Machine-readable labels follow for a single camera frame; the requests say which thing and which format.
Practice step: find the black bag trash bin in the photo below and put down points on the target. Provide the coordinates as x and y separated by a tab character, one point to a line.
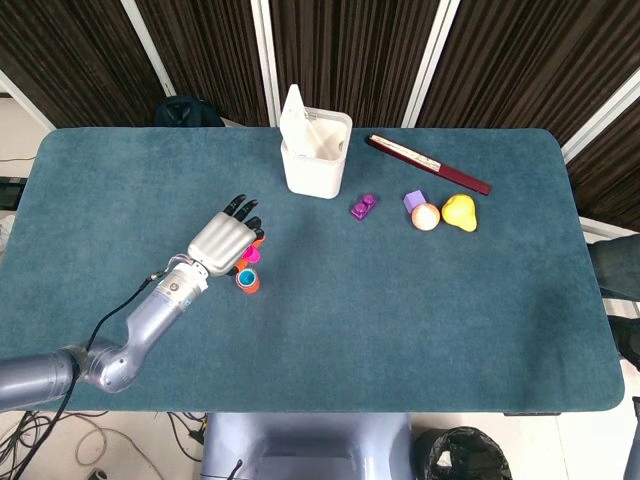
462	455

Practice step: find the dark backpack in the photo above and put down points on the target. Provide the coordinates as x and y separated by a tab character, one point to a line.
187	112

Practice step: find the teal table cloth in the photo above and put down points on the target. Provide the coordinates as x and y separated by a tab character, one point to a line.
375	310

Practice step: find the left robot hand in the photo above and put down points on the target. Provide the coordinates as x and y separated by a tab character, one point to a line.
220	242

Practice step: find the lavender robot torso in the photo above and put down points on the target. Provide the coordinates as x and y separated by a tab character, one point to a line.
310	445

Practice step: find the orange plastic cup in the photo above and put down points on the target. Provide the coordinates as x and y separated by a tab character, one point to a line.
251	289

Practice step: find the dark red folded fan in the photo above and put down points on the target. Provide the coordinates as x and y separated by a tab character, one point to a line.
430	162

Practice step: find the pink plastic cup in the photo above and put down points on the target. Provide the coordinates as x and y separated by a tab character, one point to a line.
254	256

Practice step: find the peach toy ball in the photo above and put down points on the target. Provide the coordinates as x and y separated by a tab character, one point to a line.
426	217

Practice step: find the lilac toy cube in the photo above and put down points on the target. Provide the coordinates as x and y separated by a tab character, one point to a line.
412	200

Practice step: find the cyan plastic cup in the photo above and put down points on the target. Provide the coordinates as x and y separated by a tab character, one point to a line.
246	277

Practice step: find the white partition post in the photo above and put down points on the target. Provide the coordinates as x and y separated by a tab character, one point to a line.
25	102
432	60
600	112
265	60
147	47

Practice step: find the dark chair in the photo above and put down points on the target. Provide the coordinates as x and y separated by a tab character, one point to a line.
617	265

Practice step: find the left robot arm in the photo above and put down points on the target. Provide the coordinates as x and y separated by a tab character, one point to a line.
145	330

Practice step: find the magenta toy brick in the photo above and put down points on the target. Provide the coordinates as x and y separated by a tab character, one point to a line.
363	207

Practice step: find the white bin lid flap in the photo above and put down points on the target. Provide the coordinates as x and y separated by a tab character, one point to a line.
295	122

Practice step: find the white plastic bin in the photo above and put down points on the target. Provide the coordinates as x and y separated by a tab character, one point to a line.
315	172

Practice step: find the yellow toy pear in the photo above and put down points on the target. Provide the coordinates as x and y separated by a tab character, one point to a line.
460	214

